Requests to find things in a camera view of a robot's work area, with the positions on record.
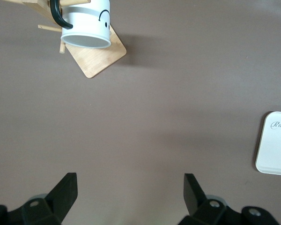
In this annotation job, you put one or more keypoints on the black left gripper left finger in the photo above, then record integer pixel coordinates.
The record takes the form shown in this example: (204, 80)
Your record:
(61, 199)

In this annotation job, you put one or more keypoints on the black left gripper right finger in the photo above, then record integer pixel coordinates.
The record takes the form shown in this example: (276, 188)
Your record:
(196, 204)

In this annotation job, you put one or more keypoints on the white rectangular tray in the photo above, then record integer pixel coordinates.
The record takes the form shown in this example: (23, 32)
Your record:
(276, 150)

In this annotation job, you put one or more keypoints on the wooden mug stand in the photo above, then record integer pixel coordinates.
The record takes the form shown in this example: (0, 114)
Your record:
(98, 58)

